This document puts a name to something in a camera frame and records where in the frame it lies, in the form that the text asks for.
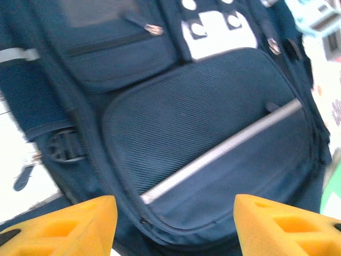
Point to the navy blue backpack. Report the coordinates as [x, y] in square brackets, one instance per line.
[186, 120]

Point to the green notebook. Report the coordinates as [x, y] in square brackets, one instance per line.
[333, 194]

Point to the teal calculator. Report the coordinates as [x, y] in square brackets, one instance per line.
[319, 18]

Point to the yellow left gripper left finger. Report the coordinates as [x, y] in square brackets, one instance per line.
[61, 229]

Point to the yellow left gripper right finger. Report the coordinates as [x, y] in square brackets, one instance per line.
[287, 229]

